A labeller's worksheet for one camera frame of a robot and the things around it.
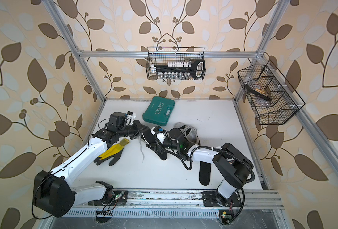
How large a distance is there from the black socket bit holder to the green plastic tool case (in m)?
0.29

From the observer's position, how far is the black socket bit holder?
83 centimetres

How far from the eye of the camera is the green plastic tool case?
3.44 feet
